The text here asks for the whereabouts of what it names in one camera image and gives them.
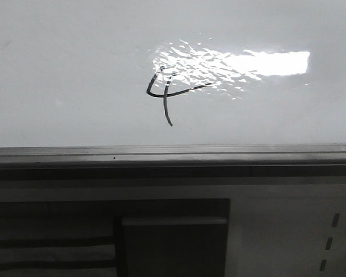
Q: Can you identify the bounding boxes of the white whiteboard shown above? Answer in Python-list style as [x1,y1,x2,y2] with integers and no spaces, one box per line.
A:
[0,1,346,180]

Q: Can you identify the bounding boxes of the dark cabinet box under desk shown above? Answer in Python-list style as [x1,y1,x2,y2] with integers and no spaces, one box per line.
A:
[0,199,230,276]

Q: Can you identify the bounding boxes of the grey perforated metal desk frame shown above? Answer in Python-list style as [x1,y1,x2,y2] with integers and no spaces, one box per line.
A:
[0,177,346,276]

